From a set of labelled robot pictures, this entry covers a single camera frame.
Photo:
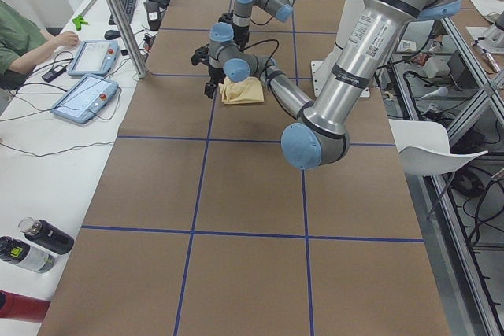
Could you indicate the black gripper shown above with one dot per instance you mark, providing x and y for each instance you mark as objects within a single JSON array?
[
  {"x": 215, "y": 73},
  {"x": 241, "y": 33}
]

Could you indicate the beige long-sleeve printed shirt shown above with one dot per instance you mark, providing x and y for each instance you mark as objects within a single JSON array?
[{"x": 246, "y": 92}]

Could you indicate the black computer mouse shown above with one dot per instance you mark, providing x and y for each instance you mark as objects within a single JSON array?
[{"x": 111, "y": 34}]

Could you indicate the far teach pendant tablet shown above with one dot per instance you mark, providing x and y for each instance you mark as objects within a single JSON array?
[{"x": 95, "y": 57}]

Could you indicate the teach pendant tablet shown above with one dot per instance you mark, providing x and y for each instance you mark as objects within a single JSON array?
[
  {"x": 85, "y": 99},
  {"x": 95, "y": 57}
]

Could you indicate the black keyboard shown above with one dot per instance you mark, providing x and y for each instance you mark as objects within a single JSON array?
[{"x": 129, "y": 8}]

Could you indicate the near teach pendant tablet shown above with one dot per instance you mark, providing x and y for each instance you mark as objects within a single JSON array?
[{"x": 85, "y": 99}]

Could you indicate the green plastic clamp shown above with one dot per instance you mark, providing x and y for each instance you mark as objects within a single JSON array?
[{"x": 79, "y": 21}]

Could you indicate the person in green shirt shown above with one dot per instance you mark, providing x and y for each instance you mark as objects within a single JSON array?
[{"x": 24, "y": 46}]

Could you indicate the white plastic chair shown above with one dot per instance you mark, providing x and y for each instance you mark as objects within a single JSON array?
[{"x": 424, "y": 148}]

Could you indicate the black bottle with clear cap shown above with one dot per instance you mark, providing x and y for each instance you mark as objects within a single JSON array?
[{"x": 46, "y": 235}]

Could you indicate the silver bottle with black cap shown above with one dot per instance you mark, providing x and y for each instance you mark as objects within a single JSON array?
[{"x": 23, "y": 255}]

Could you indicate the red bottle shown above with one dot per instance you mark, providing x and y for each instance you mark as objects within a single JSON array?
[{"x": 23, "y": 308}]

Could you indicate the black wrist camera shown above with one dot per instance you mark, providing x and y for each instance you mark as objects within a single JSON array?
[
  {"x": 201, "y": 56},
  {"x": 226, "y": 18}
]

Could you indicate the grey aluminium frame post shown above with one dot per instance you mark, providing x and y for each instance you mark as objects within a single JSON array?
[{"x": 120, "y": 17}]

